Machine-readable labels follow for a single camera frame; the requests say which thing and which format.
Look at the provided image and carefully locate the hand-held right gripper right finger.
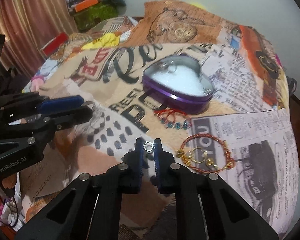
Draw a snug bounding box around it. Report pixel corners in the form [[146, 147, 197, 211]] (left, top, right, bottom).
[[153, 137, 287, 240]]

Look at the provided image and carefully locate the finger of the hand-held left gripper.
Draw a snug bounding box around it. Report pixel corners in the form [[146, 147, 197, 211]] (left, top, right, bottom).
[[5, 92, 85, 117], [5, 106, 93, 144]]

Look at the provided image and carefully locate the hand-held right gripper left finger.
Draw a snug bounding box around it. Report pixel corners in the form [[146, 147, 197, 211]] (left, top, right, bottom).
[[15, 137, 144, 240]]

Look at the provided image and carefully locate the purple heart-shaped tin box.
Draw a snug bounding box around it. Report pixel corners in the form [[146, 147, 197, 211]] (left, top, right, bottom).
[[142, 54, 214, 115]]

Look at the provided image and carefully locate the thin silver hoop earring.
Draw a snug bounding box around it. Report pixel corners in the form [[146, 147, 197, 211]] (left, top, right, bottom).
[[89, 114, 107, 128]]

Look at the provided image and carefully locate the dark purple cloth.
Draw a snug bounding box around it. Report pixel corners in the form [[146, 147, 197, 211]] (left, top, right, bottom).
[[4, 66, 33, 98]]

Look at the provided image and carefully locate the small gold earring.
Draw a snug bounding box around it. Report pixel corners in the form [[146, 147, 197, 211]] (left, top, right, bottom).
[[206, 156, 219, 168]]

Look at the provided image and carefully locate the red box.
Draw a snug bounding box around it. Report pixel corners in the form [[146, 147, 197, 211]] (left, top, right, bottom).
[[41, 32, 68, 56]]

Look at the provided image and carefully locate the yellow cloth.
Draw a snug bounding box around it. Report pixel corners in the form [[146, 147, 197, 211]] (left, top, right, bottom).
[[84, 34, 120, 49]]

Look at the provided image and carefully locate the white foam insert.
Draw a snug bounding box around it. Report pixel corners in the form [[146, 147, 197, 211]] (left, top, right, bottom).
[[151, 65, 210, 98]]

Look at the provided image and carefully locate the pink striped curtain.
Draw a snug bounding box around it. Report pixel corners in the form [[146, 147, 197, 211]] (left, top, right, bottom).
[[0, 0, 77, 78]]

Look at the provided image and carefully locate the green crate with clutter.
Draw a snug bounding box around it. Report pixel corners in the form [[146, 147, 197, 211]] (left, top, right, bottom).
[[72, 4, 119, 32]]

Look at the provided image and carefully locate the orange box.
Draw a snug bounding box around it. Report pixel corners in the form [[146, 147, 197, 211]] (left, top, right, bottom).
[[74, 0, 99, 12]]

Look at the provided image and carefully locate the printed blanket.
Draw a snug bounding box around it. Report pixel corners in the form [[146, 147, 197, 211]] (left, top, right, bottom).
[[22, 0, 297, 240]]

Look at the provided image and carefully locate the gold hoop ring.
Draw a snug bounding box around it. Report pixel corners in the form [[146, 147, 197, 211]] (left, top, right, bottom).
[[190, 148, 206, 163]]

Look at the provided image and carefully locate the red teal beaded bracelet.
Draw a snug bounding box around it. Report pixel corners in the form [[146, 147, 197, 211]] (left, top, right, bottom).
[[154, 109, 192, 130]]

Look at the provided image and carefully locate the black cable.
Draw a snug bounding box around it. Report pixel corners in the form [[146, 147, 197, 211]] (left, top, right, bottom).
[[0, 185, 25, 230]]

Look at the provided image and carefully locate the red gold twisted bracelet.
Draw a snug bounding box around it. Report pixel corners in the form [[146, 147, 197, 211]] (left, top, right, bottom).
[[176, 134, 237, 173]]

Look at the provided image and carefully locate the silver ring with stone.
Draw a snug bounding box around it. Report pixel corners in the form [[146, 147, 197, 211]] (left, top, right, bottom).
[[160, 61, 178, 74]]

